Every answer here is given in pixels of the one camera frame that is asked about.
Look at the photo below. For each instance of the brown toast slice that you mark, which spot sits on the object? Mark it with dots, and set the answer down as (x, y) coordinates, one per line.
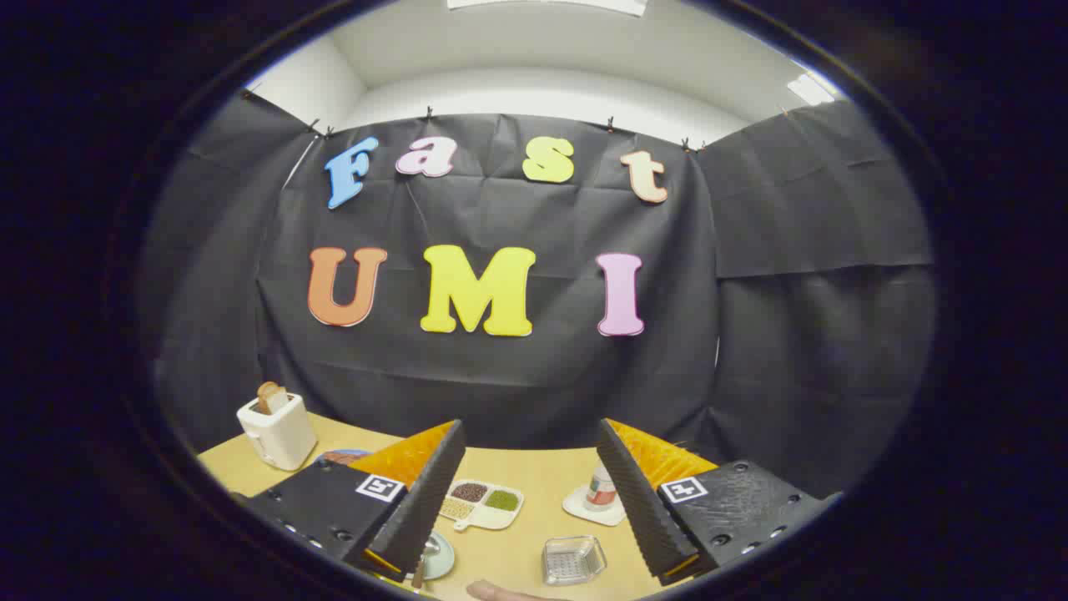
(269, 398)

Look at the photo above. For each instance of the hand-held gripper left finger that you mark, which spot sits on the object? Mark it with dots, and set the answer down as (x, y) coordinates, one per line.
(425, 509)

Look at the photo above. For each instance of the white toaster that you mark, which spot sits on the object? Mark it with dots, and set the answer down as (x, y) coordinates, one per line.
(284, 434)

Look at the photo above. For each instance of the clear water bottle red cap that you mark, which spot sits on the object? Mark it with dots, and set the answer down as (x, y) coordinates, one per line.
(599, 492)

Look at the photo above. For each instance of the light green plate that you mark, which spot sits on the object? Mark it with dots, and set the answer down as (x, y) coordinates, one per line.
(440, 561)

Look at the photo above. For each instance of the blue plate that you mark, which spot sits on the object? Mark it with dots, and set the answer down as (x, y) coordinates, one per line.
(342, 457)

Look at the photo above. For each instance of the ceiling light panel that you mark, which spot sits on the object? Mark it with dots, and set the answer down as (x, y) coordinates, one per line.
(546, 5)
(809, 88)

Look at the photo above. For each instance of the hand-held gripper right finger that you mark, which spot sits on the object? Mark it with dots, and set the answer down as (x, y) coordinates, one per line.
(638, 509)

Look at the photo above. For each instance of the white square coaster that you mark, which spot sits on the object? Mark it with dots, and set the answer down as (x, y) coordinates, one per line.
(576, 506)

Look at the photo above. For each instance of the white divided bean tray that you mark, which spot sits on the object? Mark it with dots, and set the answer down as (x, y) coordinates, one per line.
(492, 519)

